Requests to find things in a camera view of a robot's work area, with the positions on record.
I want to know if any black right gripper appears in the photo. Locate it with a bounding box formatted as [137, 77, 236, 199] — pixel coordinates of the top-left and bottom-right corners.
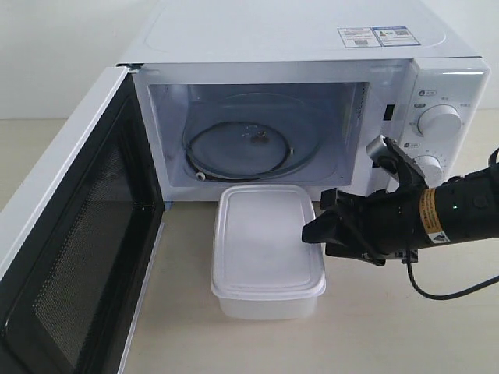
[301, 189, 423, 260]

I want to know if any white plastic lidded container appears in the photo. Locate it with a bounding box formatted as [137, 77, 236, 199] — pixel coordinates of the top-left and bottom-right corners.
[211, 185, 327, 320]

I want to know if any white microwave door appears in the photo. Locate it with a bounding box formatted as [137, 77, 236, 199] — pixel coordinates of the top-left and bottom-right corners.
[1, 65, 164, 373]

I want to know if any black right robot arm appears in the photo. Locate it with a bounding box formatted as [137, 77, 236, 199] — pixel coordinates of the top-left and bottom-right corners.
[301, 163, 498, 266]

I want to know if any glass microwave turntable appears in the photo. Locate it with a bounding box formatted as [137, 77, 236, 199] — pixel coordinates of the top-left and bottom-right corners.
[182, 93, 326, 182]

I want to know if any white microwave oven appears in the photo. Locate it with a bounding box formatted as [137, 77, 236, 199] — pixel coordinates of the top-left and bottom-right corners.
[119, 1, 490, 202]

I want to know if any white lower control knob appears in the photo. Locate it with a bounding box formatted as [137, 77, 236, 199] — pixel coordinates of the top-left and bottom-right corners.
[414, 155, 443, 186]

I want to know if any white control knob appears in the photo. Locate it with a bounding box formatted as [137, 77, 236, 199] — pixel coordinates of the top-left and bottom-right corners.
[417, 104, 462, 141]
[414, 155, 443, 186]

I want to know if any white upper control knob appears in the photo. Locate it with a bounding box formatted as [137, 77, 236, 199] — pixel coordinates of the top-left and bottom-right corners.
[417, 104, 462, 141]

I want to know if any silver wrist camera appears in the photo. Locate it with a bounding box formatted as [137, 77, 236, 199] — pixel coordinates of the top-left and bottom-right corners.
[366, 135, 391, 167]

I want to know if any black camera cable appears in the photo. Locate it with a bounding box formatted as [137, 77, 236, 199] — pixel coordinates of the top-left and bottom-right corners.
[405, 249, 499, 300]

